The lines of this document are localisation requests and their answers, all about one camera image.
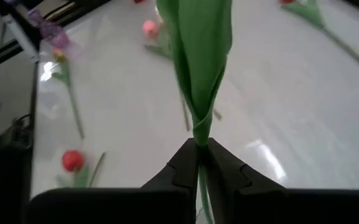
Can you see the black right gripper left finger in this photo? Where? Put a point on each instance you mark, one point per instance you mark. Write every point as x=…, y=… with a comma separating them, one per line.
x=154, y=205

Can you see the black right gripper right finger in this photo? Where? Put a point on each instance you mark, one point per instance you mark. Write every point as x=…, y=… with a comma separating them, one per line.
x=260, y=205

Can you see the pink tulip flower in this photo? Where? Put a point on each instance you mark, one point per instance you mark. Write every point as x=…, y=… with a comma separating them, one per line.
x=161, y=22

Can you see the purple ribbed glass vase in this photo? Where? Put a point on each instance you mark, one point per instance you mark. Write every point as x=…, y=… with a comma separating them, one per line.
x=50, y=29

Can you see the pink tulip bottom left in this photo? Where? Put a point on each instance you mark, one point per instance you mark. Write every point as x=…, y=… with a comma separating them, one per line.
x=59, y=56

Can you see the small table-level camera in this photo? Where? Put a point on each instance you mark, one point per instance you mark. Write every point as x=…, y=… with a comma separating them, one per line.
x=19, y=137

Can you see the black aluminium table frame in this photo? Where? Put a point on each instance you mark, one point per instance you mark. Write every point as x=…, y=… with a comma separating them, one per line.
x=82, y=14

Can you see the silver corner bracket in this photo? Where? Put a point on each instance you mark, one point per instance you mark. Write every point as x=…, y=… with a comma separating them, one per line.
x=20, y=36

